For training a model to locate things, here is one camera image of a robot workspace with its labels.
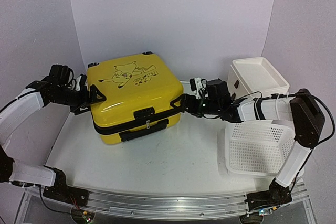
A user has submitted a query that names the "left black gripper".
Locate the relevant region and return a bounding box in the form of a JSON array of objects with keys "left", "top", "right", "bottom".
[{"left": 52, "top": 84, "right": 107, "bottom": 116}]

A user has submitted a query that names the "yellow cartoon print suitcase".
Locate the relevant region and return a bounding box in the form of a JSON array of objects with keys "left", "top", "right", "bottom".
[{"left": 87, "top": 51, "right": 184, "bottom": 145}]

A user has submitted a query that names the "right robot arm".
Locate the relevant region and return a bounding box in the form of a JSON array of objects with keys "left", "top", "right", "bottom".
[{"left": 171, "top": 78, "right": 327, "bottom": 214}]

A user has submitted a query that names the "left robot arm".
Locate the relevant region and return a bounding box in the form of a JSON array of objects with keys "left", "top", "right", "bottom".
[{"left": 1, "top": 64, "right": 107, "bottom": 207}]

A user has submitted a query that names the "white drawer cabinet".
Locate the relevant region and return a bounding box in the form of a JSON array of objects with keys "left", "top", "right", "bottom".
[{"left": 227, "top": 57, "right": 290, "bottom": 98}]

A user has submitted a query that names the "white perforated plastic basket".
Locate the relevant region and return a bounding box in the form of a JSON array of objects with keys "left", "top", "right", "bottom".
[{"left": 220, "top": 122, "right": 295, "bottom": 177}]

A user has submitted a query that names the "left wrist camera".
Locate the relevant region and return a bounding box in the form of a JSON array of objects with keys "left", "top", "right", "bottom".
[{"left": 74, "top": 74, "right": 87, "bottom": 91}]

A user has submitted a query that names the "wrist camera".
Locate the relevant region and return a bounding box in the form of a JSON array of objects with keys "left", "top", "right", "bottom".
[
  {"left": 74, "top": 74, "right": 87, "bottom": 91},
  {"left": 190, "top": 77, "right": 207, "bottom": 99}
]

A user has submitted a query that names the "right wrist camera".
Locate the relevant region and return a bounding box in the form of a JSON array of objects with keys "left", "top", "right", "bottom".
[{"left": 190, "top": 77, "right": 207, "bottom": 99}]

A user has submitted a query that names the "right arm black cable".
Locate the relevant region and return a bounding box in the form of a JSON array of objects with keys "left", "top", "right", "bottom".
[{"left": 230, "top": 89, "right": 334, "bottom": 147}]

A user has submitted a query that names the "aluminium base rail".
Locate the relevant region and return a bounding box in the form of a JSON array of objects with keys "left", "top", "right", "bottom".
[{"left": 28, "top": 181, "right": 314, "bottom": 222}]

